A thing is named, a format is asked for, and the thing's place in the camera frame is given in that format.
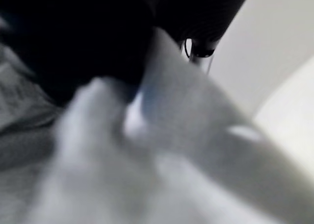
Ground light grey garment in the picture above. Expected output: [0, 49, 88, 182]
[22, 26, 314, 224]

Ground grey fabric sofa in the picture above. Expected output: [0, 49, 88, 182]
[0, 39, 72, 224]

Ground right robot hand black cloth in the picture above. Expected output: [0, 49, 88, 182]
[0, 0, 255, 105]

